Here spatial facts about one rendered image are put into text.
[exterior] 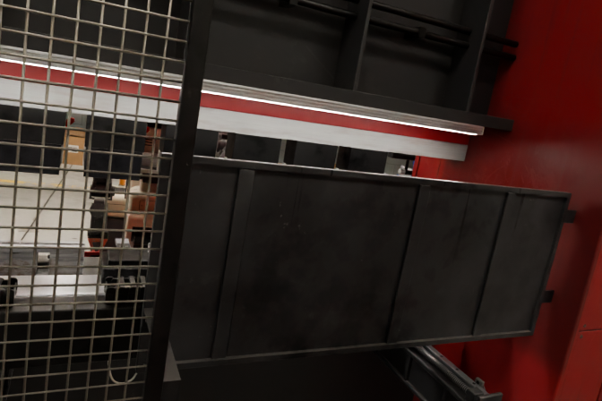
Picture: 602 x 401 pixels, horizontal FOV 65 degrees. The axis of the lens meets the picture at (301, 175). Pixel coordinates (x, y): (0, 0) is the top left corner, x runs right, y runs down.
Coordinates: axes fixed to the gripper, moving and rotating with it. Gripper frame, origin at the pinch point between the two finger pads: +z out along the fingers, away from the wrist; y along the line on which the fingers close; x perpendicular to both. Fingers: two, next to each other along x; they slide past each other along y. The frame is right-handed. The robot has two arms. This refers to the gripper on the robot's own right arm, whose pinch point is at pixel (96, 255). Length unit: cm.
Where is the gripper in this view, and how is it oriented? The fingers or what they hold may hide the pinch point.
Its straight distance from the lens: 194.7
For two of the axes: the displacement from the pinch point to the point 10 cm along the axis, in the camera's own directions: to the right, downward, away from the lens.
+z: -0.5, 10.0, -0.5
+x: 8.9, 0.7, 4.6
